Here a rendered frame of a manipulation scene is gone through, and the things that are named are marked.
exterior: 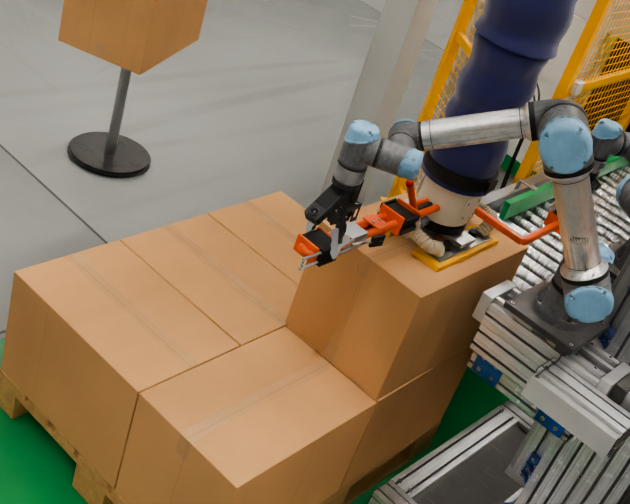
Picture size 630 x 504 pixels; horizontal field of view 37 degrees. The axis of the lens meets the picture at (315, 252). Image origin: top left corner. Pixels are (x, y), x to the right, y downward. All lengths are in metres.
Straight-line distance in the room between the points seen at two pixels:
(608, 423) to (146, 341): 1.29
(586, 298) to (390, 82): 2.07
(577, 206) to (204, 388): 1.14
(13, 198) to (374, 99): 1.64
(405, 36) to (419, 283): 1.69
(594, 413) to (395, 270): 0.67
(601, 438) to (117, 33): 2.61
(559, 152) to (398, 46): 2.05
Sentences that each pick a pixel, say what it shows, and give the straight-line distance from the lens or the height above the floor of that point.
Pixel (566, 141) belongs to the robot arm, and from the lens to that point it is 2.19.
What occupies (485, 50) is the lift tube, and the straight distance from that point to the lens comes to 2.61.
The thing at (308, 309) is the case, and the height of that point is 0.65.
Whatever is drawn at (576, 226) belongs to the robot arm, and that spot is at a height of 1.38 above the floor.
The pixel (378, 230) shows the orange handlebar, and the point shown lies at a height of 1.08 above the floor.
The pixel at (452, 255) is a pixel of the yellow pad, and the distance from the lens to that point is 2.82.
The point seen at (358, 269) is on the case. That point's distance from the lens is 2.73.
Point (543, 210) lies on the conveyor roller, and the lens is 4.33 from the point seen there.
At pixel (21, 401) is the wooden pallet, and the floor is 0.11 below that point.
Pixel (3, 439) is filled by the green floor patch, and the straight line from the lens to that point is 3.20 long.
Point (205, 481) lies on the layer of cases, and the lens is 2.55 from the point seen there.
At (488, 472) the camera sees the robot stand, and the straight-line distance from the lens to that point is 3.34.
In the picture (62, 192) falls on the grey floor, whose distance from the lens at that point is 4.38.
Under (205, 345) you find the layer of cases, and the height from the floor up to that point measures 0.54.
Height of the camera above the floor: 2.33
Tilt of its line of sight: 32 degrees down
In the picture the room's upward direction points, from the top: 19 degrees clockwise
